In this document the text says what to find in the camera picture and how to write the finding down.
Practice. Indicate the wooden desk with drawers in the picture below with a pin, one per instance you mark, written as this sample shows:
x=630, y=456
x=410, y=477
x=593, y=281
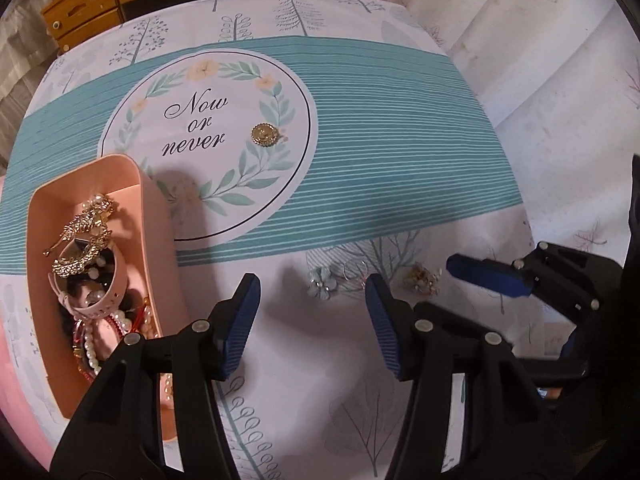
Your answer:
x=85, y=5

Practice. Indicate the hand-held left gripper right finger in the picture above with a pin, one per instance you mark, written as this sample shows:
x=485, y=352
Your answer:
x=390, y=330

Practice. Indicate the gold coin pendant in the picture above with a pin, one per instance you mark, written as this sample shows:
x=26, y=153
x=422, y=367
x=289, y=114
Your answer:
x=263, y=134

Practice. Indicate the pink plastic box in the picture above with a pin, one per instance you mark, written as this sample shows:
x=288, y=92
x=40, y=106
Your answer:
x=150, y=240

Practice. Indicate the printed teal white tablecloth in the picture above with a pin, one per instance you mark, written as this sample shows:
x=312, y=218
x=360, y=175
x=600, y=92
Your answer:
x=375, y=160

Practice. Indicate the pale flower hook earring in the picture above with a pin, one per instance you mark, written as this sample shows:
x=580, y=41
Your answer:
x=320, y=285

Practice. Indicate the white floral curtain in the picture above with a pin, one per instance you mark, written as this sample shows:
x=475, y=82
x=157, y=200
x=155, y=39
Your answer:
x=550, y=85

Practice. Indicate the pink smart band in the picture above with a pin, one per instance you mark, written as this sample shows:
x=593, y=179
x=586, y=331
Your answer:
x=107, y=300

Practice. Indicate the gold leaf hair ornament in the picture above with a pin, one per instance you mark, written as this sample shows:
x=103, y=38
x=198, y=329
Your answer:
x=82, y=225

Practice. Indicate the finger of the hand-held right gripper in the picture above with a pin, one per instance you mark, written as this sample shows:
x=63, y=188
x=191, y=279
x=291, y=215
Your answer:
x=550, y=366
x=487, y=272

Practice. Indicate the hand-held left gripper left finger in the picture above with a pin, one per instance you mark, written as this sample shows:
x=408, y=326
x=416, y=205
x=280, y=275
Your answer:
x=235, y=330

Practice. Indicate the gold flower cluster earring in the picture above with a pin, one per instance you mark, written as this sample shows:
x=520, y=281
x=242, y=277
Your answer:
x=422, y=277

